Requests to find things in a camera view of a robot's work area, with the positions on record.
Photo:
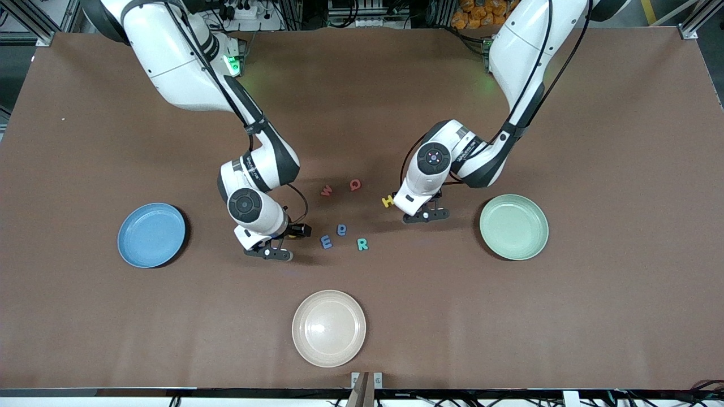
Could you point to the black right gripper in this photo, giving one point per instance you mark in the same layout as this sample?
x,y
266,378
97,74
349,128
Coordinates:
x,y
296,230

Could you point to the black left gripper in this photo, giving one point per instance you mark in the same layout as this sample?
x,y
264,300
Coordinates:
x,y
438,195

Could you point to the blue foam letter E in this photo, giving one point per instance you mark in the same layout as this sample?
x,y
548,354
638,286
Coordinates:
x,y
326,242

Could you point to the yellow foam letter H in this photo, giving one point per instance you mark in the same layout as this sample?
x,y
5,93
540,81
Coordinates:
x,y
387,201

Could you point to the red foam letter w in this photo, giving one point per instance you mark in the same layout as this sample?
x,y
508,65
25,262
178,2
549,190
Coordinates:
x,y
327,191

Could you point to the teal foam letter R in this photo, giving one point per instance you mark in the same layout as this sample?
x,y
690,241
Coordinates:
x,y
362,244

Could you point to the red foam letter Q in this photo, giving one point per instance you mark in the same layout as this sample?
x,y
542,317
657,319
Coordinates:
x,y
355,185

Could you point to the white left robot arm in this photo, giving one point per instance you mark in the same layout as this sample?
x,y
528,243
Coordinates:
x,y
526,51

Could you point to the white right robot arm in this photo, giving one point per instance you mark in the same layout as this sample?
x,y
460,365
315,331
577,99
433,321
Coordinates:
x,y
181,68

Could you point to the green plate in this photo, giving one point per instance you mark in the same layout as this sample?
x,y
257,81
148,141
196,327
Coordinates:
x,y
515,227

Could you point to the beige plate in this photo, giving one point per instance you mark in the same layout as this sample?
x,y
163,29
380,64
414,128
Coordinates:
x,y
329,329

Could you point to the blue plate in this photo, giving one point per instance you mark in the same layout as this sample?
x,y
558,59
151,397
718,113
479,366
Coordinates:
x,y
151,235

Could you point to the orange packaged items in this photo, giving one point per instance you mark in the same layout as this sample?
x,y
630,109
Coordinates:
x,y
475,14

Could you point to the grey equipment rack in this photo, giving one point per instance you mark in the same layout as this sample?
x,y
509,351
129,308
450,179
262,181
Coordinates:
x,y
362,8

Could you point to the white power strip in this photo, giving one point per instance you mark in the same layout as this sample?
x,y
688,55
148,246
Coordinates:
x,y
240,11

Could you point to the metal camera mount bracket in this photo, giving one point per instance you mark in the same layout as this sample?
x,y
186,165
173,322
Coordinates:
x,y
366,387

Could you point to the aluminium frame profile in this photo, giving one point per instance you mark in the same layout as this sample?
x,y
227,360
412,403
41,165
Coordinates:
x,y
687,33
41,39

